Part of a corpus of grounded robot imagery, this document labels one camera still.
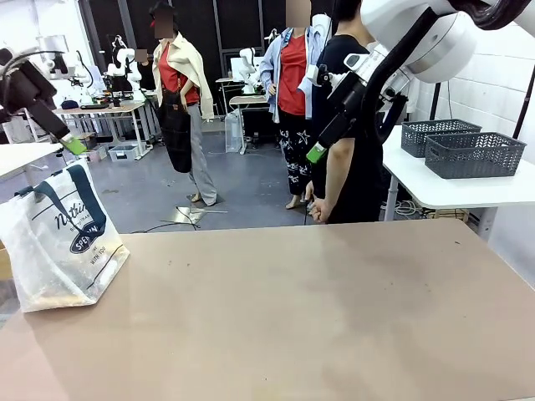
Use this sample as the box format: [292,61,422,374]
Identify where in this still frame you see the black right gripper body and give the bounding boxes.
[328,74,371,122]

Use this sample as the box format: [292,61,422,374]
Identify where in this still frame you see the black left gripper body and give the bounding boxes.
[0,48,59,124]

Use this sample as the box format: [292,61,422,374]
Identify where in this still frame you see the translucent white shopping bag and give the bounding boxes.
[0,160,131,313]

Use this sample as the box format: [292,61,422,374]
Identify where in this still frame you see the grey herringbone plastic basket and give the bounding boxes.
[424,131,527,180]

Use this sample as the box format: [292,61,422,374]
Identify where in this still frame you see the person's left forearm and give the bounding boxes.
[324,136,357,210]

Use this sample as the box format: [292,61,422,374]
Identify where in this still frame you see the person's left hand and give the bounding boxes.
[311,195,335,225]

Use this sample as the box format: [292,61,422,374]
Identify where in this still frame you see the white desk with leg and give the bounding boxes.
[0,141,64,179]

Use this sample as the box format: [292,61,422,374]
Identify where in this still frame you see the person in black shirt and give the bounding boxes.
[311,0,409,225]

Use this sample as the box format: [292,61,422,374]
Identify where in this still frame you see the wooden workbench with tools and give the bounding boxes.
[53,99,148,159]

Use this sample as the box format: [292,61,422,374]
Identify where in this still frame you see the white storage crate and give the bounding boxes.
[108,144,141,163]

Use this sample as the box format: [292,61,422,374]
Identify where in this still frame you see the black upright pole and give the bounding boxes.
[430,81,444,122]

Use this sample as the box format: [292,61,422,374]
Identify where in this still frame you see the wooden background desk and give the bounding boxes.
[228,94,269,143]

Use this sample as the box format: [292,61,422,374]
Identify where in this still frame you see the grey lattice plastic basket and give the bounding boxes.
[400,119,484,159]

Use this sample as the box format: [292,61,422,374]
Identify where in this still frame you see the clear plastic floor container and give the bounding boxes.
[224,109,246,155]

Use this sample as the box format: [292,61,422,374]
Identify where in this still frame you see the background person black shirt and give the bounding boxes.
[135,48,159,91]

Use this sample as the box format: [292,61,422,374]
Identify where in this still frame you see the mannequin with cream jacket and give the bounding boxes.
[148,0,218,208]

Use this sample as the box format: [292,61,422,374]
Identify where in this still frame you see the white side table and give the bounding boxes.
[382,124,535,222]

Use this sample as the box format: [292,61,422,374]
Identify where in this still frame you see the black slanted stand pole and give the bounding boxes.
[512,62,535,139]

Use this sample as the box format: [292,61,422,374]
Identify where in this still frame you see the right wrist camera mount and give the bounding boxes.
[315,62,350,91]

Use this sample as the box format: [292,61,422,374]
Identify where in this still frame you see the white cables under table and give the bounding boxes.
[395,200,420,219]

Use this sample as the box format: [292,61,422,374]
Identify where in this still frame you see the black floor cable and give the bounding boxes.
[131,221,201,235]

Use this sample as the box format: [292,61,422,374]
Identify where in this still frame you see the metal mannequin base plate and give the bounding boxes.
[160,205,229,229]

